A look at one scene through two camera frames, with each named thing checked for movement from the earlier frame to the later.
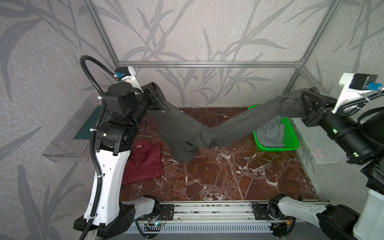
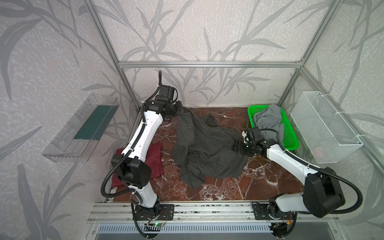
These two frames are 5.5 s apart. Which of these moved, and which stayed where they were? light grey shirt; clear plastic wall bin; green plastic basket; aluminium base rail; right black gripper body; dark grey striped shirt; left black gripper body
Moved: dark grey striped shirt; left black gripper body; right black gripper body
Stayed: clear plastic wall bin; aluminium base rail; light grey shirt; green plastic basket
